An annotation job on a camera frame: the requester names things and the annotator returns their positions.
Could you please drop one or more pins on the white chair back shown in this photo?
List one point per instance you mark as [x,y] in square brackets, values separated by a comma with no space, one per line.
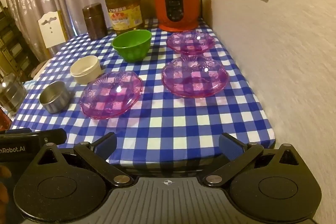
[51,29]

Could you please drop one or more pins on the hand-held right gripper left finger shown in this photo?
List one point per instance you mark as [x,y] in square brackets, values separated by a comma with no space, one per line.
[107,145]

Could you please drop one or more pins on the small metal bowl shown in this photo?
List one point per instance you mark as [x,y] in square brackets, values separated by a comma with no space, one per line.
[53,98]

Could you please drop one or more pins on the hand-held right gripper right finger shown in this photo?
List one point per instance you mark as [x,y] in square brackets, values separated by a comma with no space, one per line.
[231,147]

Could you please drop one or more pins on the brown metal canister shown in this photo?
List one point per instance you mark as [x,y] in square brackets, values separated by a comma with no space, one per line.
[94,21]

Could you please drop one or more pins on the red electric pressure cooker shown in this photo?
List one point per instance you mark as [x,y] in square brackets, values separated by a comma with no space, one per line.
[176,6]

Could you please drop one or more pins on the stainless steel pot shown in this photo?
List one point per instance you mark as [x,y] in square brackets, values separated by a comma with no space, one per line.
[11,95]

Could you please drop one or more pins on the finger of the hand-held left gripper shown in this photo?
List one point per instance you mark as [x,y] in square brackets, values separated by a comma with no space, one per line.
[52,136]

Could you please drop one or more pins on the dark wooden rack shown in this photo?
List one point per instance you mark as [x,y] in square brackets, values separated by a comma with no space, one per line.
[15,42]

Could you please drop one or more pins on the blue checkered tablecloth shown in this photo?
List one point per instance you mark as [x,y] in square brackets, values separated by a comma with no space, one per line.
[157,113]

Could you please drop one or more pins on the green plastic bowl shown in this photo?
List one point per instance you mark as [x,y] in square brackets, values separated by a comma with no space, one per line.
[132,44]

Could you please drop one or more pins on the white plastic bowl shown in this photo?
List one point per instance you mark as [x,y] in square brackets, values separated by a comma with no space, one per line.
[85,70]

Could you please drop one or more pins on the person's left hand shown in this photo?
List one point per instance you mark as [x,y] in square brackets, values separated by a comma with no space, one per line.
[4,174]

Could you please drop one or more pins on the purple glass plate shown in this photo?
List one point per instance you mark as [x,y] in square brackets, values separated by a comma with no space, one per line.
[190,42]
[110,95]
[194,77]

